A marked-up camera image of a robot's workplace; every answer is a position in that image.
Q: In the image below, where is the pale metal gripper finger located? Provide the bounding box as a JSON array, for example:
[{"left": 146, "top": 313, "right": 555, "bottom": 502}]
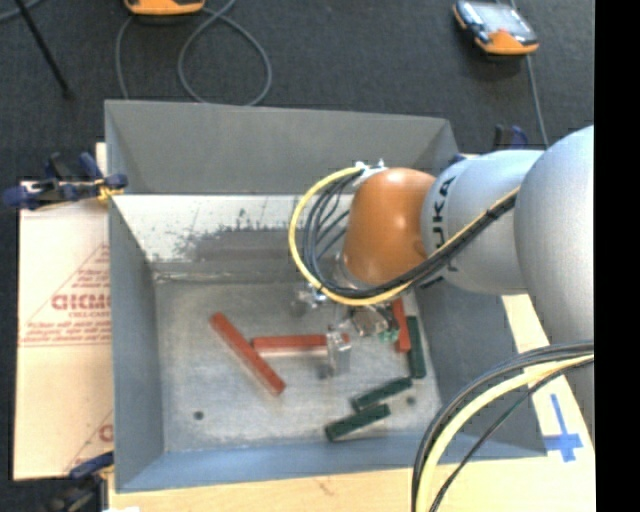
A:
[
  {"left": 290, "top": 282, "right": 327, "bottom": 318},
  {"left": 317, "top": 330, "right": 353, "bottom": 380}
]

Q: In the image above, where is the red-brown flat block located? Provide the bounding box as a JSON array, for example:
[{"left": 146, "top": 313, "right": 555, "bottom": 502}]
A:
[
  {"left": 250, "top": 333, "right": 352, "bottom": 354},
  {"left": 208, "top": 312, "right": 288, "bottom": 398},
  {"left": 391, "top": 298, "right": 413, "bottom": 354}
]

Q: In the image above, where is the dark green flat block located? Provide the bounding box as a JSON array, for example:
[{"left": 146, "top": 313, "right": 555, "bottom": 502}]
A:
[
  {"left": 404, "top": 315, "right": 428, "bottom": 380},
  {"left": 324, "top": 402, "right": 392, "bottom": 444},
  {"left": 349, "top": 375, "right": 415, "bottom": 413}
]

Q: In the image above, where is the brown cardboard board, red print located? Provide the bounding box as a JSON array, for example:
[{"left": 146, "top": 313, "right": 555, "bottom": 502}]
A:
[{"left": 11, "top": 141, "right": 117, "bottom": 482}]

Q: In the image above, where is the grey metal bin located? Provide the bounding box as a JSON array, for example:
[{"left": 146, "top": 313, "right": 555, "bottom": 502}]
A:
[{"left": 103, "top": 99, "right": 548, "bottom": 494}]

